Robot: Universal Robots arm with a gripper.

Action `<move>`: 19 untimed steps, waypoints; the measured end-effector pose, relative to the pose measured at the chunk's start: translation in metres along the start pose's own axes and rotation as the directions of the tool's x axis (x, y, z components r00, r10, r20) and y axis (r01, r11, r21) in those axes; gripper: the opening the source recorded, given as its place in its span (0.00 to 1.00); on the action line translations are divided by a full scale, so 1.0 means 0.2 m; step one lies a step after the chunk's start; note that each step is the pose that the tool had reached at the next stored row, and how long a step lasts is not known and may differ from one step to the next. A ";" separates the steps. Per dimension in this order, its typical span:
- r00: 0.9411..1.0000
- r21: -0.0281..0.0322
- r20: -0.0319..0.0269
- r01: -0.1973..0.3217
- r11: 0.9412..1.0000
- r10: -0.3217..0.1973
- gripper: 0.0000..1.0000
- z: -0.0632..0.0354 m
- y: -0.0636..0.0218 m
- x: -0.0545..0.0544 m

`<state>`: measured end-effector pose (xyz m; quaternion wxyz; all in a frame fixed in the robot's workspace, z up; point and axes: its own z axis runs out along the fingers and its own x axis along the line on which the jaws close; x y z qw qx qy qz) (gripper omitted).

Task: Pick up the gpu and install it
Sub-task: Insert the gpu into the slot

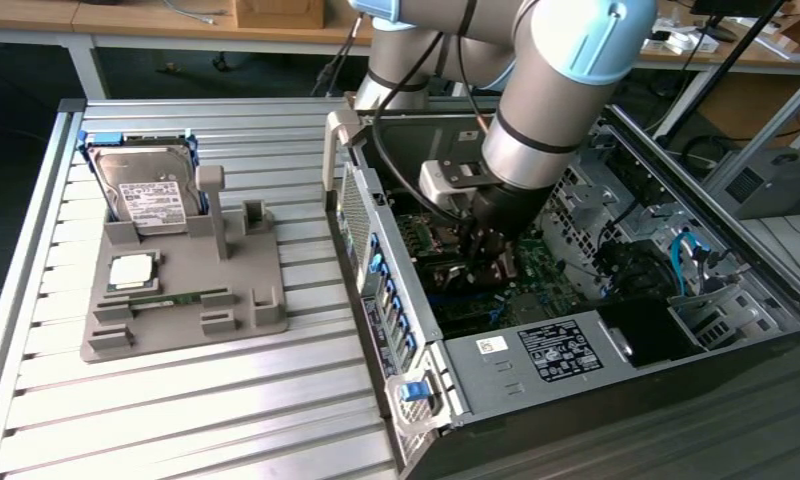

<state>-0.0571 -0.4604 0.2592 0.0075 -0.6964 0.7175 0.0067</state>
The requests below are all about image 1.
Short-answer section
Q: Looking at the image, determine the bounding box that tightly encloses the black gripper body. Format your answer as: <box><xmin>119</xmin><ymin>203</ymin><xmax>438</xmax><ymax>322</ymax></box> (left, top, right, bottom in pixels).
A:
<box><xmin>463</xmin><ymin>182</ymin><xmax>556</xmax><ymax>282</ymax></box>

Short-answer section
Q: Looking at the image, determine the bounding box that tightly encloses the CPU socket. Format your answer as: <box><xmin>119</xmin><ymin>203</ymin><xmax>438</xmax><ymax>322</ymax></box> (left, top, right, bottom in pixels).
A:
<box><xmin>423</xmin><ymin>213</ymin><xmax>468</xmax><ymax>251</ymax></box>

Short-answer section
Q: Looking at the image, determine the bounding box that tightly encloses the grey metal disk bay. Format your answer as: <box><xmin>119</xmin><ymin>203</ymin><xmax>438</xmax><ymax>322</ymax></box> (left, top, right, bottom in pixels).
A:
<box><xmin>543</xmin><ymin>127</ymin><xmax>686</xmax><ymax>301</ymax></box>

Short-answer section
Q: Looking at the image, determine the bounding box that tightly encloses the green motherboard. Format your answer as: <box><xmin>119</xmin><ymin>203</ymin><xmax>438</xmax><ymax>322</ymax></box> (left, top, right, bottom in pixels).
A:
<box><xmin>392</xmin><ymin>212</ymin><xmax>595</xmax><ymax>336</ymax></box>

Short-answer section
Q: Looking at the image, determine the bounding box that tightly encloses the open black PC case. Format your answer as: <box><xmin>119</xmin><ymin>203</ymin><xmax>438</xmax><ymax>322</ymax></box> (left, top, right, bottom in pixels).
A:
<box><xmin>323</xmin><ymin>96</ymin><xmax>800</xmax><ymax>480</ymax></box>

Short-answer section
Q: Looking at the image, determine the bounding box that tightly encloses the silver chipset heatsink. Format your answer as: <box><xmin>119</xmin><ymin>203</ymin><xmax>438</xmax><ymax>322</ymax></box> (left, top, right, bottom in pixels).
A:
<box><xmin>506</xmin><ymin>293</ymin><xmax>555</xmax><ymax>324</ymax></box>

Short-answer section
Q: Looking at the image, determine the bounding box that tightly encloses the grey power supply unit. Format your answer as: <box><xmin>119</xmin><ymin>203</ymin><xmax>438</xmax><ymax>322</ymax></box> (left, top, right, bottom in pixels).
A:
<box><xmin>443</xmin><ymin>312</ymin><xmax>632</xmax><ymax>416</ymax></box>

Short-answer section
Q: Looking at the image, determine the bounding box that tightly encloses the wooden desk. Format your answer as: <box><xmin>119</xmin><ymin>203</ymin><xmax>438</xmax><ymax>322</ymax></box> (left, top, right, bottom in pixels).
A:
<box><xmin>0</xmin><ymin>0</ymin><xmax>379</xmax><ymax>100</ymax></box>
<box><xmin>630</xmin><ymin>0</ymin><xmax>800</xmax><ymax>79</ymax></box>

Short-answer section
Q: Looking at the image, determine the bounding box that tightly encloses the grey metal drive tray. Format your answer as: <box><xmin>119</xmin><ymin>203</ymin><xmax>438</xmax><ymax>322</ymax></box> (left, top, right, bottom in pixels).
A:
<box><xmin>666</xmin><ymin>284</ymin><xmax>775</xmax><ymax>351</ymax></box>

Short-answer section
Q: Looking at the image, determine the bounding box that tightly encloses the grey computer tower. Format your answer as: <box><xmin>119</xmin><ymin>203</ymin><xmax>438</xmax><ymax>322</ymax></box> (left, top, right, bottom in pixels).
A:
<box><xmin>703</xmin><ymin>147</ymin><xmax>800</xmax><ymax>221</ymax></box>

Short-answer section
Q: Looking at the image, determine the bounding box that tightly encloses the small white box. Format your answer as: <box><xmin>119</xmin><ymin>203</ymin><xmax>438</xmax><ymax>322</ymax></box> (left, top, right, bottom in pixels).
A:
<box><xmin>652</xmin><ymin>32</ymin><xmax>719</xmax><ymax>55</ymax></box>

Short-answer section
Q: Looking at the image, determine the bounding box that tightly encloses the black slanted pole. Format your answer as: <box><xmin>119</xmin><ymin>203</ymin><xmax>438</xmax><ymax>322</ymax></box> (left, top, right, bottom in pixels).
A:
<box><xmin>652</xmin><ymin>0</ymin><xmax>795</xmax><ymax>149</ymax></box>

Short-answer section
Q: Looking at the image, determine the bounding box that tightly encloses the black monitor with stand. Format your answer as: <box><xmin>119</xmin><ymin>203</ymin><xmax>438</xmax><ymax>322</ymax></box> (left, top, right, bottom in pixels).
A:
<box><xmin>690</xmin><ymin>0</ymin><xmax>790</xmax><ymax>44</ymax></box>

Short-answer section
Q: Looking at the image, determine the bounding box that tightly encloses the grey plastic parts rack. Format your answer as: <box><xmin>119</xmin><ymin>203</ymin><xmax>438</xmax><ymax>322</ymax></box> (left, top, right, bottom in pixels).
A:
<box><xmin>81</xmin><ymin>164</ymin><xmax>292</xmax><ymax>364</ymax></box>

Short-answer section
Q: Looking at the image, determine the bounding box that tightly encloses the closed cardboard box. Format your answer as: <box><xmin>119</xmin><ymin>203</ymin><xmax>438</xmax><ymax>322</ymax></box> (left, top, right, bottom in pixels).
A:
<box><xmin>232</xmin><ymin>0</ymin><xmax>326</xmax><ymax>29</ymax></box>

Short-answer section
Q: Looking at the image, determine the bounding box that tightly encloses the green RAM stick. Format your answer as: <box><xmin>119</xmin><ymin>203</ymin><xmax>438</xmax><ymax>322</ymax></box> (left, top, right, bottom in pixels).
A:
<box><xmin>129</xmin><ymin>293</ymin><xmax>205</xmax><ymax>310</ymax></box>

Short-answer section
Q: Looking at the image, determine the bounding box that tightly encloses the silver hard disk drive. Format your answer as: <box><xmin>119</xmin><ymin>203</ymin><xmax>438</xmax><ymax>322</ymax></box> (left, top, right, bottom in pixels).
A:
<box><xmin>92</xmin><ymin>147</ymin><xmax>196</xmax><ymax>237</ymax></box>

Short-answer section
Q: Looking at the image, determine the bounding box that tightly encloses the silver CPU chip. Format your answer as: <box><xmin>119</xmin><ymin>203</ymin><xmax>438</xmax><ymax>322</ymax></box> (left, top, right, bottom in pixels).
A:
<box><xmin>108</xmin><ymin>255</ymin><xmax>159</xmax><ymax>294</ymax></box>

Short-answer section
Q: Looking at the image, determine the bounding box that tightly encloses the blue disk caddy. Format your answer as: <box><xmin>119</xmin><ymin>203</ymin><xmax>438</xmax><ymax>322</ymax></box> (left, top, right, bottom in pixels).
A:
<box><xmin>76</xmin><ymin>128</ymin><xmax>205</xmax><ymax>224</ymax></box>

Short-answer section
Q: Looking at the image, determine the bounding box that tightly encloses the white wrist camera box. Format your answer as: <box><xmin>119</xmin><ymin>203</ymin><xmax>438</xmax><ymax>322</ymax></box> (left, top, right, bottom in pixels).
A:
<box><xmin>418</xmin><ymin>158</ymin><xmax>488</xmax><ymax>214</ymax></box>

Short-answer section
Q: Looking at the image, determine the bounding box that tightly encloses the black drive wire bundle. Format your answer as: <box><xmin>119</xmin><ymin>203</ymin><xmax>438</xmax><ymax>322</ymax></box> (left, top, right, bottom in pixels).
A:
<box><xmin>590</xmin><ymin>234</ymin><xmax>675</xmax><ymax>301</ymax></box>

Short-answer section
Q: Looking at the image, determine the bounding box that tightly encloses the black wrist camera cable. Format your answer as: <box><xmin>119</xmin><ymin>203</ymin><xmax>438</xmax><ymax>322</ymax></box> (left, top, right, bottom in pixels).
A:
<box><xmin>371</xmin><ymin>29</ymin><xmax>486</xmax><ymax>224</ymax></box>

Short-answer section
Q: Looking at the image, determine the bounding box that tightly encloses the light blue wire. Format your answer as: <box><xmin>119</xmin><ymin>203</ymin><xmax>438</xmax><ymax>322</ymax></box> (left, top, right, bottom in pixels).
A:
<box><xmin>670</xmin><ymin>227</ymin><xmax>715</xmax><ymax>296</ymax></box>

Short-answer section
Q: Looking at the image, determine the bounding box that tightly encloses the black thick cable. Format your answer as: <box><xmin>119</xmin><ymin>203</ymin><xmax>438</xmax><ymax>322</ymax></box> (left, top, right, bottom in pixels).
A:
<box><xmin>309</xmin><ymin>12</ymin><xmax>368</xmax><ymax>97</ymax></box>

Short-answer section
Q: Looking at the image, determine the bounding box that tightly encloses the aluminium profile frame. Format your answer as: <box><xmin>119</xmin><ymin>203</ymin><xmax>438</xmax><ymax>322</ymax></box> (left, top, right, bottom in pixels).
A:
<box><xmin>739</xmin><ymin>83</ymin><xmax>800</xmax><ymax>166</ymax></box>

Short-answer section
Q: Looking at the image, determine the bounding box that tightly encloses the thin grey cable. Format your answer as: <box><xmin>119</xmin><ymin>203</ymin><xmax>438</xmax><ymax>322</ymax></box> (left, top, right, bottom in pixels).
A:
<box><xmin>163</xmin><ymin>0</ymin><xmax>232</xmax><ymax>24</ymax></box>

